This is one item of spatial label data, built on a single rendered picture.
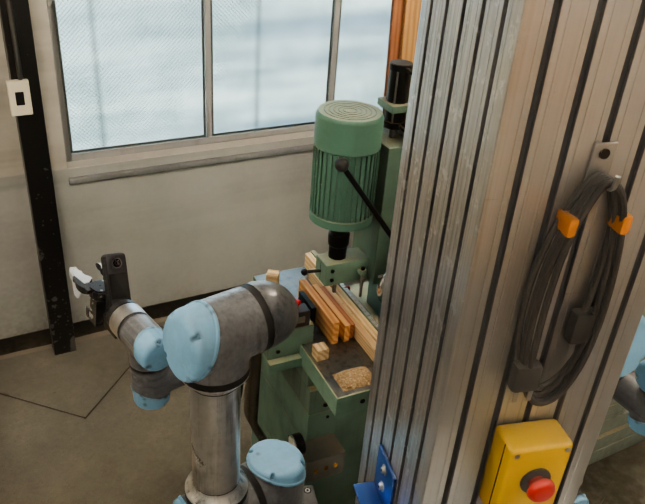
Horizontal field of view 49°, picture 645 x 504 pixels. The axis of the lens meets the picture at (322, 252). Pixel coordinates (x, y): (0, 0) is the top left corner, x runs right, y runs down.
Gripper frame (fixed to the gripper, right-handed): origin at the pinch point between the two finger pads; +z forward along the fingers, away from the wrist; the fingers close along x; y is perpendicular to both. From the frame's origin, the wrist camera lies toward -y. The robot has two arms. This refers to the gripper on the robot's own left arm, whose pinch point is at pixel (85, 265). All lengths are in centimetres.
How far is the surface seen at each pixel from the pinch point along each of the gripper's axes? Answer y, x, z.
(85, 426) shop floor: 120, 37, 79
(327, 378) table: 27, 52, -31
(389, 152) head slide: -27, 73, -16
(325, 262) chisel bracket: 8, 66, -8
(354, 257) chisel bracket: 6, 75, -10
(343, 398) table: 27, 51, -39
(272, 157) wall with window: 26, 140, 115
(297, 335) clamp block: 23, 53, -16
